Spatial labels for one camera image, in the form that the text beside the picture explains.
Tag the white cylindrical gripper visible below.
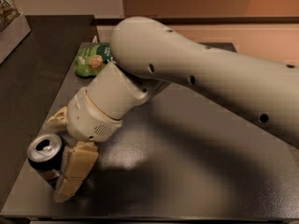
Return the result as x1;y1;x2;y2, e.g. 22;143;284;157
46;87;122;203

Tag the black pepsi can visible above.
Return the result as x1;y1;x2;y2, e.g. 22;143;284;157
27;133;67;188

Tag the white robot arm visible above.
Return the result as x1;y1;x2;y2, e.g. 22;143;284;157
48;17;299;203

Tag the green rice chip bag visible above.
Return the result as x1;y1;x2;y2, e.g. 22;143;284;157
74;45;112;77

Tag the dark side counter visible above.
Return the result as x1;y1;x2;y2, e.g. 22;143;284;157
0;15;95;210

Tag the grey snack tray box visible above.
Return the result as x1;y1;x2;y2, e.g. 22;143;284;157
0;0;31;63

